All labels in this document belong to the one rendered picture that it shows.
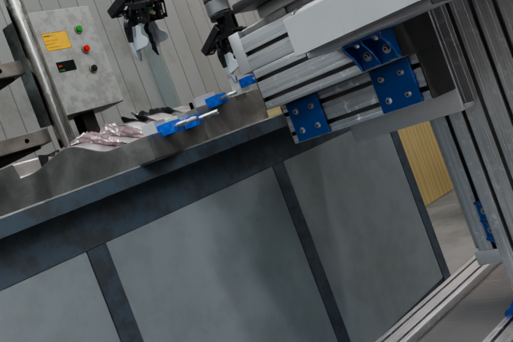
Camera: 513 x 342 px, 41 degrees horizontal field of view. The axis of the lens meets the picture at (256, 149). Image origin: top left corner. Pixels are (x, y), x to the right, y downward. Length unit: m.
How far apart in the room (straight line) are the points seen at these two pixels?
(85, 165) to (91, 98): 1.09
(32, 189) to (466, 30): 1.04
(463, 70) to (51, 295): 0.92
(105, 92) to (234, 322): 1.30
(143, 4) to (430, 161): 2.78
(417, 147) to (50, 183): 2.85
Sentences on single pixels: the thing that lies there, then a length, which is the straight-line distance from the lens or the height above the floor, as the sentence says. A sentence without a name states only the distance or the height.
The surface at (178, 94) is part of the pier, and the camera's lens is 4.99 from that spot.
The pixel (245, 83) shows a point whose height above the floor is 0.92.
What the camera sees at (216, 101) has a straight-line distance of 1.77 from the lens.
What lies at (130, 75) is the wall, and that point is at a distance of 5.00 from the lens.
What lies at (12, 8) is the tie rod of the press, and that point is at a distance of 2.49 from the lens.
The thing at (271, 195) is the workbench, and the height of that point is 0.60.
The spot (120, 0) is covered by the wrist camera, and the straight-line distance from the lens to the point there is 1.82.
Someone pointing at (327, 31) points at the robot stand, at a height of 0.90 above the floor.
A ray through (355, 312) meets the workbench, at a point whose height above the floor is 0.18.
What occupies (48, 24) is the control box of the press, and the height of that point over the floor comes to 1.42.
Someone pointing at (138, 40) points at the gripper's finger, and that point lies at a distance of 1.79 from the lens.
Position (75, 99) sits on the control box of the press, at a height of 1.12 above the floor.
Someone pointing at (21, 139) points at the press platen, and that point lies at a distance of 2.40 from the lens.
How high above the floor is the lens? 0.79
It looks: 2 degrees down
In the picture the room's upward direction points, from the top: 21 degrees counter-clockwise
